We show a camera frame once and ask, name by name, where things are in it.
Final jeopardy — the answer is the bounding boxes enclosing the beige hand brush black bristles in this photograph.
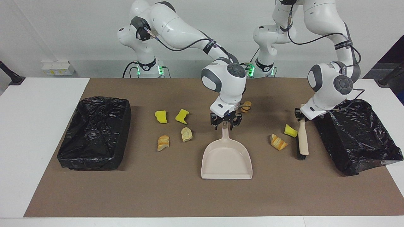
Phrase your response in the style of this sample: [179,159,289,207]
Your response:
[297,104,310,160]

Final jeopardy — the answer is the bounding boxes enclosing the striped croissant piece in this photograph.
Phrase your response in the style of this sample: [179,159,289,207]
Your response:
[270,134,288,151]
[157,135,170,152]

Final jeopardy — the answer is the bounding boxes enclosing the beige plastic dustpan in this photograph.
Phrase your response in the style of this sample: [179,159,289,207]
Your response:
[201,121,253,180]

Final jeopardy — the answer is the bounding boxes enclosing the notched yellow sponge piece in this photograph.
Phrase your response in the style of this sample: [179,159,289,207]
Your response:
[175,109,190,125]

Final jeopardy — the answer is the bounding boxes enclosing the bin lined with black bag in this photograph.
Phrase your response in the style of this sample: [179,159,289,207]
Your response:
[313,99,404,177]
[57,96,132,172]

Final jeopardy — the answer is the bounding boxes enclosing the brown table mat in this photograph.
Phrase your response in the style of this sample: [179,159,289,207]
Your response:
[24,78,404,218]

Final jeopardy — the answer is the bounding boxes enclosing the dark partition panel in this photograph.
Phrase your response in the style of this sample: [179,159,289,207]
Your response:
[363,33,404,106]

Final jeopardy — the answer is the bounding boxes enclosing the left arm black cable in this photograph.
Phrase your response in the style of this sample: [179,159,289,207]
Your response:
[286,13,366,109]

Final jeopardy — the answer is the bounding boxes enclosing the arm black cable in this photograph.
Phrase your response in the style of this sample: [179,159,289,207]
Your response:
[145,28,240,63]
[286,13,366,109]

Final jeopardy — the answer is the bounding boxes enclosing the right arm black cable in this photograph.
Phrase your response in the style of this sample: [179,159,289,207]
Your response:
[145,28,240,63]

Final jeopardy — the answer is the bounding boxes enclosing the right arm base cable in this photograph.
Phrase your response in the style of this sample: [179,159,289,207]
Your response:
[122,61,139,78]

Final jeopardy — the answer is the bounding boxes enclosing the white wall socket box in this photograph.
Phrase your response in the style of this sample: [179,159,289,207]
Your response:
[41,60,76,76]

